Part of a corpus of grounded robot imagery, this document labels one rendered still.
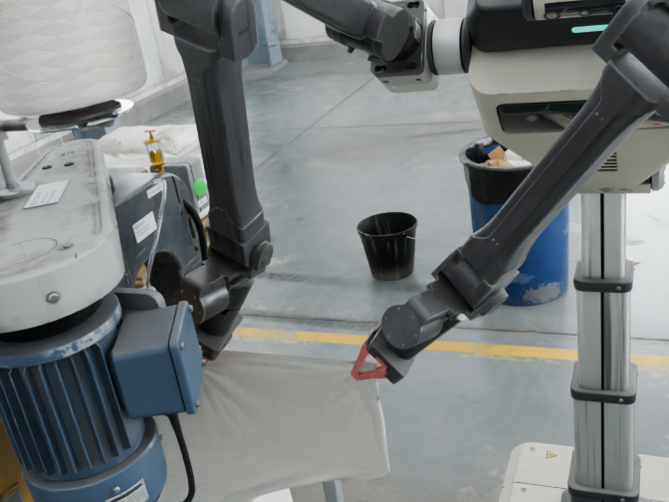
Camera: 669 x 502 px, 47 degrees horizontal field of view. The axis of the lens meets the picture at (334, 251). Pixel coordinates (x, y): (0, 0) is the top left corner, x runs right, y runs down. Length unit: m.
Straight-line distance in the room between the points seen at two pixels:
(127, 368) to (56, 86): 0.29
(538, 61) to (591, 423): 0.82
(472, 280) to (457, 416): 1.85
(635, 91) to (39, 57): 0.57
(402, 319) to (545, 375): 2.07
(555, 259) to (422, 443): 1.10
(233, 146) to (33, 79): 0.25
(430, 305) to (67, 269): 0.43
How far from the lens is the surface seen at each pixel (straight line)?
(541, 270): 3.38
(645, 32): 0.77
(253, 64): 9.91
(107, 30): 0.85
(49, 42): 0.84
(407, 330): 0.96
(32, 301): 0.77
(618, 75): 0.79
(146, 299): 0.91
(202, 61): 0.87
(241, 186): 1.01
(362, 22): 1.12
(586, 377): 1.71
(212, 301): 1.08
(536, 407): 2.84
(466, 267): 0.98
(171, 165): 1.32
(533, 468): 2.19
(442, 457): 2.64
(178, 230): 1.29
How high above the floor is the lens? 1.68
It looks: 24 degrees down
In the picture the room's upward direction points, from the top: 9 degrees counter-clockwise
